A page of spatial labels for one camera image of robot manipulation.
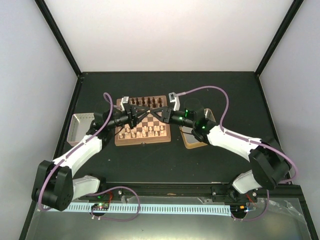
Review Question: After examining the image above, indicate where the light queen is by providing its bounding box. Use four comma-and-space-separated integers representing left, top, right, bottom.
142, 128, 147, 137

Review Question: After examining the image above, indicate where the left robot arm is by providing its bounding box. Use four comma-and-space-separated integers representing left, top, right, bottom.
31, 103, 150, 211

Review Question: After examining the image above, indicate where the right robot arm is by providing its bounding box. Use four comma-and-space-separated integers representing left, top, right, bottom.
150, 103, 293, 202

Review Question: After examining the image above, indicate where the dark chess pieces group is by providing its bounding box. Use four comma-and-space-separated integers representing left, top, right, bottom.
128, 96, 166, 109

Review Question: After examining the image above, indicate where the wooden chess board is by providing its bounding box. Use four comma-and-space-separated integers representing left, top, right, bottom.
114, 95, 171, 147

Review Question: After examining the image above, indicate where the small circuit board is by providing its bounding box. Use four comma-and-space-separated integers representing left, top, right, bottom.
91, 203, 110, 211

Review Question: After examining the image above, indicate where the gold metal tin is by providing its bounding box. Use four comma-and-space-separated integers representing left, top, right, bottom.
179, 108, 216, 150

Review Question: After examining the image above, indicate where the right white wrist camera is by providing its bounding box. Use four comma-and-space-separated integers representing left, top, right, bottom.
168, 92, 180, 111

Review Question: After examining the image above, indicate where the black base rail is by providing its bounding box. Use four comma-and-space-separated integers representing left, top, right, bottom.
74, 181, 301, 203

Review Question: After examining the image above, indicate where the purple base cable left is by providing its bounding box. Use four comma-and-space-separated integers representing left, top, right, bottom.
89, 186, 141, 223

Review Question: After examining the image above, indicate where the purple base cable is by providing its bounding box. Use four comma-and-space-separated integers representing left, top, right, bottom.
230, 189, 271, 222
89, 186, 141, 223

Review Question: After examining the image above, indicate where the white slotted cable duct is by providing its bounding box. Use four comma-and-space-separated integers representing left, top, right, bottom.
65, 202, 231, 217

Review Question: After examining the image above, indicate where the black frame post left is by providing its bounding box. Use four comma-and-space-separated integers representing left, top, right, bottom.
34, 0, 82, 77

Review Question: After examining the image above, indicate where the black frame post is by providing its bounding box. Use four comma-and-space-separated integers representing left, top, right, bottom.
34, 0, 82, 77
254, 0, 304, 77

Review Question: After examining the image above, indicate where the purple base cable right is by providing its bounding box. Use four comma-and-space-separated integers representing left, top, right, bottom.
230, 189, 271, 222

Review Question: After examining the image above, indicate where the black frame post right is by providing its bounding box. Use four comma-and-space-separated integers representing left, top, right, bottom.
254, 0, 304, 77

